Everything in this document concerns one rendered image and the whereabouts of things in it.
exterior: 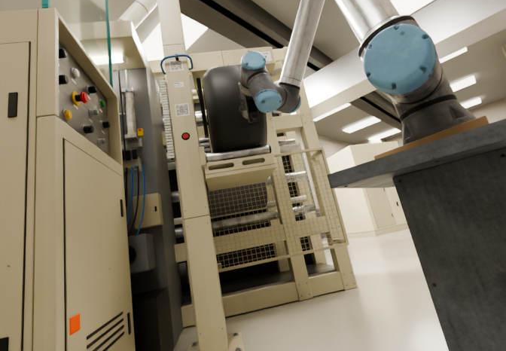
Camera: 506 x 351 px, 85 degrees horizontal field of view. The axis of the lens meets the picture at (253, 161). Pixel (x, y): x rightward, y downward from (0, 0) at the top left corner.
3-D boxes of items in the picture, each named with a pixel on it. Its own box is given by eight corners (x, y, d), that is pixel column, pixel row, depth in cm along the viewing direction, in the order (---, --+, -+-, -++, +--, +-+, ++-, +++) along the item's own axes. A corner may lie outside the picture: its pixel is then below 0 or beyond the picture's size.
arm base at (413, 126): (483, 127, 81) (467, 97, 83) (476, 120, 67) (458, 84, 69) (414, 151, 93) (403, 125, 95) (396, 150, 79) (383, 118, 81)
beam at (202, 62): (190, 71, 191) (188, 53, 194) (194, 90, 215) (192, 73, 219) (275, 62, 200) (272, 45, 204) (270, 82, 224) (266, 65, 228)
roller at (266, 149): (205, 159, 139) (203, 152, 142) (205, 164, 143) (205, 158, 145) (272, 149, 144) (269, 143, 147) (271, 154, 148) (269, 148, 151)
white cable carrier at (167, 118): (168, 158, 147) (159, 80, 159) (169, 160, 152) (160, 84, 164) (176, 157, 148) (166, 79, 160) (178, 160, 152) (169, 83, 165)
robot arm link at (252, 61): (246, 71, 95) (236, 50, 98) (245, 93, 106) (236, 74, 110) (271, 65, 97) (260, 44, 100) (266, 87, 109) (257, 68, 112)
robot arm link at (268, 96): (291, 102, 100) (277, 75, 104) (272, 95, 91) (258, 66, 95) (272, 117, 105) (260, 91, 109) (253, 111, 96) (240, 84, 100)
